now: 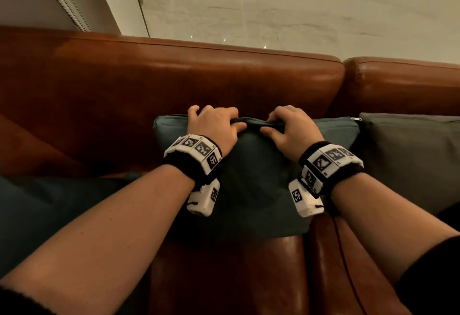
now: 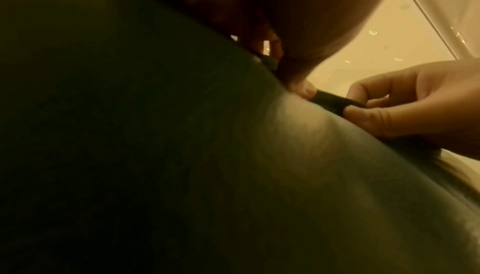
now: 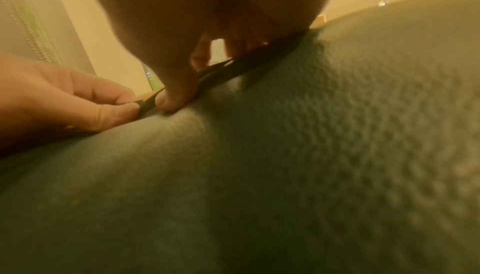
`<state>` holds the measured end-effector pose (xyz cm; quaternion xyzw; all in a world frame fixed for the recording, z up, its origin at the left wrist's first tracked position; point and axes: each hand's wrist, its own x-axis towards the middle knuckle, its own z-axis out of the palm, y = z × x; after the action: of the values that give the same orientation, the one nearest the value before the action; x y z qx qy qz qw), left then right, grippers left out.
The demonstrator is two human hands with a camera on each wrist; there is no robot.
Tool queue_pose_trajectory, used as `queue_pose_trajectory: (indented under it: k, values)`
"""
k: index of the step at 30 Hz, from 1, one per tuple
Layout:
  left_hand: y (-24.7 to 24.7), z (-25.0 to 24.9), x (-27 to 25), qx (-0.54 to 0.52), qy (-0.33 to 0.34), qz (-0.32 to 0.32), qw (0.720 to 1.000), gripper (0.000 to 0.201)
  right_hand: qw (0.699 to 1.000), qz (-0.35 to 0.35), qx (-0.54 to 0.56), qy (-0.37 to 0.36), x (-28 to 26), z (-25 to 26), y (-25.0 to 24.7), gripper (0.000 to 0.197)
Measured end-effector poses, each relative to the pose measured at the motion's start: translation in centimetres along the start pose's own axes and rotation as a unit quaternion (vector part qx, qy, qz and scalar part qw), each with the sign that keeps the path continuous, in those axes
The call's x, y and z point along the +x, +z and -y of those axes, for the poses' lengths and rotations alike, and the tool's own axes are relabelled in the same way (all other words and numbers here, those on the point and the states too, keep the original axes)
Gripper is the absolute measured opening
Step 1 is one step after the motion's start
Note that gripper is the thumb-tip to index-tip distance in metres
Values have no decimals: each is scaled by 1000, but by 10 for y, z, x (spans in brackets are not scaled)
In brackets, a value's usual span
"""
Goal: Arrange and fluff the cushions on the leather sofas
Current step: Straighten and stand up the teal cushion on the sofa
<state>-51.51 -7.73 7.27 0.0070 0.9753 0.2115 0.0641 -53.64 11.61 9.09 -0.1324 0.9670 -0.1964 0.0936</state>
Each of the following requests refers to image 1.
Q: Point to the person's right hand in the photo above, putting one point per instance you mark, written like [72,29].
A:
[298,131]

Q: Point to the person's left hand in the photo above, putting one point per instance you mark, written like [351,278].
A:
[215,128]

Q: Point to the teal cushion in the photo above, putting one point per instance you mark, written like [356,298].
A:
[43,210]
[258,189]

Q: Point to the brown leather sofa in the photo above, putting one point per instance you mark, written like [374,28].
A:
[143,81]
[402,84]

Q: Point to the grey cushion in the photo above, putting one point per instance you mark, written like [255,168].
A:
[413,156]

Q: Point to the person's left forearm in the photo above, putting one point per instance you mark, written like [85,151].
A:
[100,239]

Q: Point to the black marker wristband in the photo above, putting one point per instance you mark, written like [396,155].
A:
[330,167]
[194,156]

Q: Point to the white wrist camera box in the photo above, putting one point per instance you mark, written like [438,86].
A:
[303,199]
[203,199]

